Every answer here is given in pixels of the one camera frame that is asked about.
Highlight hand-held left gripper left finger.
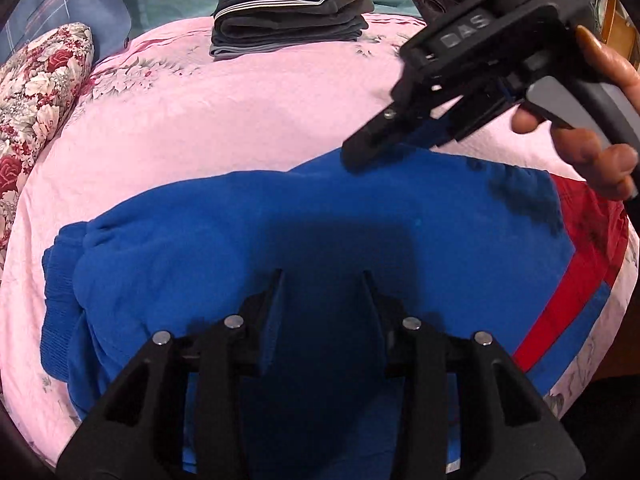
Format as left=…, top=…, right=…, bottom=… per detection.
left=56, top=269, right=287, bottom=480

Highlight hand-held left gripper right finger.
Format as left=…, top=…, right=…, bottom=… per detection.
left=362, top=270, right=586, bottom=480

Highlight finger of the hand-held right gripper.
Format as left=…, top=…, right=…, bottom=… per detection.
left=400, top=92, right=512, bottom=151
left=341, top=99, right=427, bottom=172

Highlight blue pants with red stripe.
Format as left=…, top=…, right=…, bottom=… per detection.
left=41, top=147, right=628, bottom=476

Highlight dark grey folded pants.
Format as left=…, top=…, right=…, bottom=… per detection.
left=209, top=7, right=370, bottom=62

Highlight person's right hand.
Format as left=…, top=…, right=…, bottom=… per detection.
left=511, top=26, right=640, bottom=202

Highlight wooden bedside furniture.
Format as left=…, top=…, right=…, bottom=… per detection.
left=520, top=0, right=640, bottom=71

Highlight pink floral bedsheet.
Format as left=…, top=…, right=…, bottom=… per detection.
left=0, top=15, right=640, bottom=466

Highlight red floral pillow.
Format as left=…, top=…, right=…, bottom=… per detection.
left=0, top=22, right=96, bottom=271

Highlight blue plaid pillow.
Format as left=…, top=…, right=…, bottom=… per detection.
left=0, top=0, right=133, bottom=66

